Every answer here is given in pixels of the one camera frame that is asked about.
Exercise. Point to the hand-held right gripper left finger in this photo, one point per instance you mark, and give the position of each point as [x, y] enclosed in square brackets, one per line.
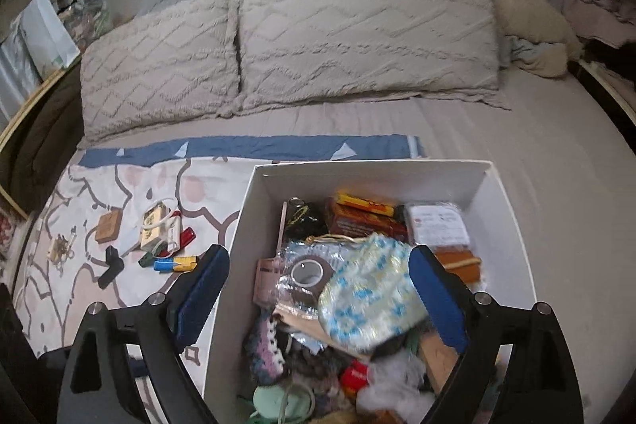
[198, 300]

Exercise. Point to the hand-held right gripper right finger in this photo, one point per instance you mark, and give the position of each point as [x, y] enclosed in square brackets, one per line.
[442, 300]

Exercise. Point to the white storage box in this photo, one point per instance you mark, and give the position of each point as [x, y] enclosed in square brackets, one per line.
[238, 265]

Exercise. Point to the brown blue crochet bag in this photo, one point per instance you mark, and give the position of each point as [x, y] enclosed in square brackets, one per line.
[263, 349]

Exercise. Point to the yellow red small box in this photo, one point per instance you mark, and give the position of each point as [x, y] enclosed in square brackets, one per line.
[362, 201]

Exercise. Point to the wooden board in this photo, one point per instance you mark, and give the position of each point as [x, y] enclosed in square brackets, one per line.
[439, 359]

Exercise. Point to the green clip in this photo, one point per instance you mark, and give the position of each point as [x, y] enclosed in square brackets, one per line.
[146, 258]

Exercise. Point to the blue floral fabric pouch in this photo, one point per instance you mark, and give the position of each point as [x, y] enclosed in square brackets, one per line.
[372, 295]

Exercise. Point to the pink plastic card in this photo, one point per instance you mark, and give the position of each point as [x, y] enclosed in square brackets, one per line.
[268, 275]

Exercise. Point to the beige wooden clip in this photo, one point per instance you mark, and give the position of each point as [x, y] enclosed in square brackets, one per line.
[154, 225]

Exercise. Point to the black pen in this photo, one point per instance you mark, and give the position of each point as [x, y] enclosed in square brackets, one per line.
[112, 267]

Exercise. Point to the red brown box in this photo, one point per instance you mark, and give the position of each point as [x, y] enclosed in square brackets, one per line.
[365, 225]

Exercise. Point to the silver foil pouch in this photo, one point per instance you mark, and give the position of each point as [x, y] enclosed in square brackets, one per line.
[343, 255]

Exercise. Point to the small wooden block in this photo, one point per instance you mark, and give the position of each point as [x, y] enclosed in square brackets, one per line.
[108, 226]

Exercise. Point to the small red tin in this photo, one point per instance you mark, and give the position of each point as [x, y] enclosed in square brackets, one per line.
[355, 379]

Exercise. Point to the brown tape roll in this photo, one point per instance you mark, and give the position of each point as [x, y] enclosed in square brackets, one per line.
[325, 277]

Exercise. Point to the mint green pouch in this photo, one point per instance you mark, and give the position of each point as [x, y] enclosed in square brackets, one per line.
[271, 401]

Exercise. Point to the metal keys cluster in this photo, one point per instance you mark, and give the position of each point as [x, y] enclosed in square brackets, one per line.
[59, 247]

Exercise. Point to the red white picture card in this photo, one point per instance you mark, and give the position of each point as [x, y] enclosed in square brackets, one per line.
[6, 235]

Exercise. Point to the brown comforter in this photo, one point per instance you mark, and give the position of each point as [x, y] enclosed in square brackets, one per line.
[44, 136]

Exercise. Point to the beige textured pillow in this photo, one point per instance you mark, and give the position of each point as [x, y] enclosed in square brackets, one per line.
[367, 26]
[159, 66]

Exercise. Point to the wooden shelf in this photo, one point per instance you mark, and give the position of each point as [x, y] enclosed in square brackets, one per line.
[20, 121]

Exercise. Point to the pale blue cloth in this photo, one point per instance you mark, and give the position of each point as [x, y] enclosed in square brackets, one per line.
[529, 51]

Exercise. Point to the white translucent curtain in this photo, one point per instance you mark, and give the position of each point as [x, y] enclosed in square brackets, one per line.
[17, 76]

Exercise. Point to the beige plush cushion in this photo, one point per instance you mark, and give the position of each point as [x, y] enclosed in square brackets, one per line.
[531, 21]

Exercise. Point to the white paper bag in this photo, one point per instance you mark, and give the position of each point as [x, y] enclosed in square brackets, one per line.
[49, 31]

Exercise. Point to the silver foil bag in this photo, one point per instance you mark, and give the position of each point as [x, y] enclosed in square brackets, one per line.
[82, 11]

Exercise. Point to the pile of clothes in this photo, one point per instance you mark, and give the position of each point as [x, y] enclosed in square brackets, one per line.
[596, 11]

